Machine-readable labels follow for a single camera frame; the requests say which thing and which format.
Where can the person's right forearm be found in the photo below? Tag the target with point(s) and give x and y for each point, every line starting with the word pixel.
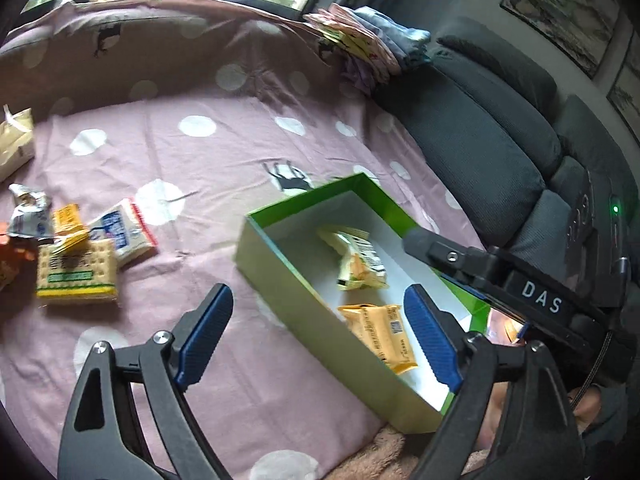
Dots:
pixel 610 410

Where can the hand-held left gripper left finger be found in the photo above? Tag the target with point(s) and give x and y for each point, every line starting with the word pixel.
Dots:
pixel 205 335

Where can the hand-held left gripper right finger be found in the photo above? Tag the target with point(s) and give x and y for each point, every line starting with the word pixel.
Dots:
pixel 430 340

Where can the patterned folded cloth pile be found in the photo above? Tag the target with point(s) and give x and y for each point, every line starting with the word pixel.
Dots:
pixel 360 40

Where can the grey sofa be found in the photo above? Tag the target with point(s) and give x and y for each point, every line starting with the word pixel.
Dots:
pixel 475 135

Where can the silver and blue crumpled packet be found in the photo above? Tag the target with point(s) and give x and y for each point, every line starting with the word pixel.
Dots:
pixel 30 215

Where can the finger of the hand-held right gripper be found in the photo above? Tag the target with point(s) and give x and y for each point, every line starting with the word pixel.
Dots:
pixel 450 257

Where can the pink polka-dot blanket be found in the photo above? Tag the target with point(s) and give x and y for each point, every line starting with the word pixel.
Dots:
pixel 225 170

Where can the orange and red snack packet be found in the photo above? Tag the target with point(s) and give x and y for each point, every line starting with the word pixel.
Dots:
pixel 10 260

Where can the pink cloth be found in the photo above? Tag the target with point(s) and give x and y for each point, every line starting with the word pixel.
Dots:
pixel 492 410

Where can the green cardboard box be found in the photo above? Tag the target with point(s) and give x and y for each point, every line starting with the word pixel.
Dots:
pixel 280 285

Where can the blue and white snack packet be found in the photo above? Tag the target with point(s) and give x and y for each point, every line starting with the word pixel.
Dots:
pixel 125 235

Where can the large framed wall picture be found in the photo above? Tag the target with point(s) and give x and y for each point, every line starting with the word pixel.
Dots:
pixel 560 5

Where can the small yellow snack packet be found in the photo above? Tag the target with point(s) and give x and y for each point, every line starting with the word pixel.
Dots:
pixel 67 217

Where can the cream snack packet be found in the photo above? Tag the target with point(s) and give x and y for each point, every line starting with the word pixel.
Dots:
pixel 15 145

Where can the beige fluffy rug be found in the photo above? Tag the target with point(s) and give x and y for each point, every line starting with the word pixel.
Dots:
pixel 380 452

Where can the grey-blue folded cloth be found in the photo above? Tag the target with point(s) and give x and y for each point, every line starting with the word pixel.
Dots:
pixel 400 40

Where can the green and yellow cracker packet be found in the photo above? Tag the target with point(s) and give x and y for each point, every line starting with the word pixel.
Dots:
pixel 75 270

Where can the small framed wall picture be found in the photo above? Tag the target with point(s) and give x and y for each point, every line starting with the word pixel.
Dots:
pixel 627 95

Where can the white and yellow snack packet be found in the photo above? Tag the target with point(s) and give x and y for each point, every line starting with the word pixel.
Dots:
pixel 360 260

